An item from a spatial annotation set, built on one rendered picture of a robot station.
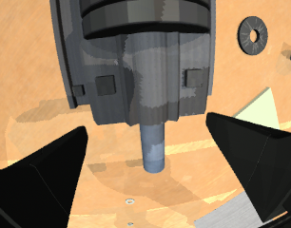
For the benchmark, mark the dark grey washer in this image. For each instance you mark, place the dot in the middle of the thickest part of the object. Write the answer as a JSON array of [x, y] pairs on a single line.
[[246, 26]]

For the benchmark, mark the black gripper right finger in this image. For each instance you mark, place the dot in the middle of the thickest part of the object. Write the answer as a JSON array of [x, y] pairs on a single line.
[[260, 156]]

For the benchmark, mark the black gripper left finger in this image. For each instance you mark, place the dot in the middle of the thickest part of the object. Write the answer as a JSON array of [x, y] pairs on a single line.
[[38, 191]]

